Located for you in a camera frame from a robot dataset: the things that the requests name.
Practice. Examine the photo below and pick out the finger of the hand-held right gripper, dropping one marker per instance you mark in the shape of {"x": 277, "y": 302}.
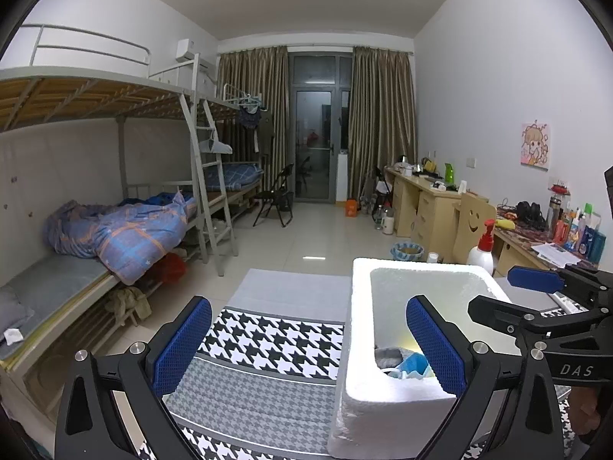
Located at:
{"x": 534, "y": 278}
{"x": 498, "y": 314}

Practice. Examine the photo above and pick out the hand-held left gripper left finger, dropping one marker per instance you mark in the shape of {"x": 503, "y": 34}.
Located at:
{"x": 184, "y": 345}

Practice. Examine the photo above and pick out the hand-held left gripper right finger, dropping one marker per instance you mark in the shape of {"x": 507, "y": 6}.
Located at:
{"x": 436, "y": 350}

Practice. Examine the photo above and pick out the blue face mask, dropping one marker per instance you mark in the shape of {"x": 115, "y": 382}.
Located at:
{"x": 412, "y": 366}

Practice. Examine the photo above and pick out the grey cloth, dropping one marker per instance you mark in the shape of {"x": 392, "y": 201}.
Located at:
{"x": 388, "y": 357}

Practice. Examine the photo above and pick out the white foam box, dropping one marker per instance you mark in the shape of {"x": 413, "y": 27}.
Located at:
{"x": 364, "y": 417}

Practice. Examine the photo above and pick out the person's right hand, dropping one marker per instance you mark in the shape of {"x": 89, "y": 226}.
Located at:
{"x": 582, "y": 409}

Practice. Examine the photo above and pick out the printed paper sheets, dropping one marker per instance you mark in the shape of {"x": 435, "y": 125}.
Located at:
{"x": 550, "y": 251}

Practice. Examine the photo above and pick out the white remote control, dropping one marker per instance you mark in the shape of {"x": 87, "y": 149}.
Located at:
{"x": 572, "y": 303}

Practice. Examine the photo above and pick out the white spray bottle red pump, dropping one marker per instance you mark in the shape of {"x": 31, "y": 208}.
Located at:
{"x": 481, "y": 258}

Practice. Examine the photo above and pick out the black headphones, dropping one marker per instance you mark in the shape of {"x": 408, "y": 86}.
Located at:
{"x": 529, "y": 213}

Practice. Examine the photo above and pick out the row of toiletry bottles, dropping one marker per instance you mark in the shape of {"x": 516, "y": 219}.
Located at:
{"x": 586, "y": 239}

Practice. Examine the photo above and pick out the beige crumpled cloth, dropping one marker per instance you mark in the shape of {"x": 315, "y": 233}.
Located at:
{"x": 127, "y": 306}

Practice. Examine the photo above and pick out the red bag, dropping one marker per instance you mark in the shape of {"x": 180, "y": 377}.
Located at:
{"x": 173, "y": 268}

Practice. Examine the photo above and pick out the wooden chair smiley cutout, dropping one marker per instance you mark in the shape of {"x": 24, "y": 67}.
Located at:
{"x": 471, "y": 220}

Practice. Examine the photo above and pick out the houndstooth tablecloth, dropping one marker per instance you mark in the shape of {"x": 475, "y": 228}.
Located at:
{"x": 268, "y": 330}

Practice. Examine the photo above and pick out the blue round basket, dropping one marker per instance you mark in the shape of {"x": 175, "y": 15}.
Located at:
{"x": 407, "y": 250}

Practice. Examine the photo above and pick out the blue plaid quilt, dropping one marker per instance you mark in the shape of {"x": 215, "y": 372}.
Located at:
{"x": 134, "y": 239}

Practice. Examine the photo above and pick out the light wooden desk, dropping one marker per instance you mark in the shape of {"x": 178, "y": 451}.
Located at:
{"x": 431, "y": 211}

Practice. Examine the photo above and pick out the green bottle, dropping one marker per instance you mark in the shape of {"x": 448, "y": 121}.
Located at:
{"x": 448, "y": 173}

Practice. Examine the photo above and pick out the white plastic jug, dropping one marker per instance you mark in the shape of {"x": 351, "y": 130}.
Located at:
{"x": 388, "y": 223}

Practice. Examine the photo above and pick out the orange bucket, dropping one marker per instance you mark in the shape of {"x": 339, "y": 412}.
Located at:
{"x": 351, "y": 207}

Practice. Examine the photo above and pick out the steel kettle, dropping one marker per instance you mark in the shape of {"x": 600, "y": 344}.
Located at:
{"x": 404, "y": 165}

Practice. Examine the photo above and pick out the black folding chair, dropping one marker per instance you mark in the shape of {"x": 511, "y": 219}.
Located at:
{"x": 275, "y": 199}

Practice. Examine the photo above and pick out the grey pillow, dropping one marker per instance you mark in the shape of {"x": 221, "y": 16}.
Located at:
{"x": 12, "y": 311}

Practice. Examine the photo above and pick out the white metal bunk bed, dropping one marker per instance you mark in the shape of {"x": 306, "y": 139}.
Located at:
{"x": 72, "y": 100}
{"x": 239, "y": 175}

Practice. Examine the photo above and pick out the white bunk bed ladder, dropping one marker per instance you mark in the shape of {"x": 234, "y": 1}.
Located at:
{"x": 198, "y": 163}

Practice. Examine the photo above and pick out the white narrow cabinet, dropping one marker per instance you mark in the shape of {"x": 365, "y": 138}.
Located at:
{"x": 343, "y": 177}

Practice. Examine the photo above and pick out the brown curtain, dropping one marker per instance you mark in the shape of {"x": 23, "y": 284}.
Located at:
{"x": 383, "y": 115}
{"x": 258, "y": 115}

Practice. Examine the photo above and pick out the hanging dark clothes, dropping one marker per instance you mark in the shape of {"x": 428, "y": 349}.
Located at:
{"x": 263, "y": 134}

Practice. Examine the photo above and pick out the glass balcony door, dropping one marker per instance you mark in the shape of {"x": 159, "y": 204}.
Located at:
{"x": 313, "y": 143}

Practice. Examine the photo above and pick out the white air conditioner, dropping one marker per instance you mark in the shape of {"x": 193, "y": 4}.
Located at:
{"x": 187, "y": 48}

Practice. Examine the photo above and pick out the cartoon wall poster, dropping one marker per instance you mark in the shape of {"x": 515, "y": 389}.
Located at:
{"x": 535, "y": 146}

